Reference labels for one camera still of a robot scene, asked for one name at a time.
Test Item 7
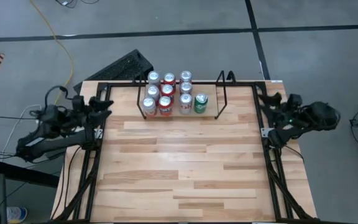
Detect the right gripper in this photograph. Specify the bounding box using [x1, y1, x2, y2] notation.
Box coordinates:
[258, 92, 304, 129]

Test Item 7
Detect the black cable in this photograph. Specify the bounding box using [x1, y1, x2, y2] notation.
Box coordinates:
[53, 0, 102, 9]
[0, 115, 40, 121]
[50, 146, 83, 220]
[0, 151, 20, 160]

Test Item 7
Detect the black aluminium table frame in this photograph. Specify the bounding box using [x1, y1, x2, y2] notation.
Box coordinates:
[50, 80, 318, 224]

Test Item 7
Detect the black perforated metal case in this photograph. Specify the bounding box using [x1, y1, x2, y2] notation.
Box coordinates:
[73, 49, 155, 95]

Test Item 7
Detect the silver red-logo soda can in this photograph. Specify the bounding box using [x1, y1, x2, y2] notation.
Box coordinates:
[146, 85, 160, 99]
[142, 96, 157, 118]
[179, 70, 193, 83]
[147, 70, 162, 86]
[179, 82, 193, 95]
[178, 93, 193, 115]

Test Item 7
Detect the black flat floor bar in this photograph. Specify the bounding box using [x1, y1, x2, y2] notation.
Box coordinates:
[0, 159, 60, 189]

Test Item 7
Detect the red soda can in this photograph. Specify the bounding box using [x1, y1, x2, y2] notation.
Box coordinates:
[160, 83, 175, 97]
[163, 72, 177, 85]

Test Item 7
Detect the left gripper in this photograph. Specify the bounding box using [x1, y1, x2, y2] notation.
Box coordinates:
[68, 96, 115, 128]

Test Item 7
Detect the black wire shelf rack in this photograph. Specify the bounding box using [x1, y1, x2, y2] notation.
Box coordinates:
[136, 70, 237, 121]

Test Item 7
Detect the yellow cable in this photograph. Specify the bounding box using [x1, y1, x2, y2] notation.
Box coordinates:
[29, 0, 74, 105]

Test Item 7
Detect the white blue yellow packet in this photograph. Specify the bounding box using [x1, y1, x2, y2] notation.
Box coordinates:
[6, 206, 28, 224]

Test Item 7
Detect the green Sprite can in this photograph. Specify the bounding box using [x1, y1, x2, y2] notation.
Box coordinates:
[193, 93, 209, 114]

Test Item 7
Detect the white cable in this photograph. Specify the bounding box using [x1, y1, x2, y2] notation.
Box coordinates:
[1, 104, 43, 153]

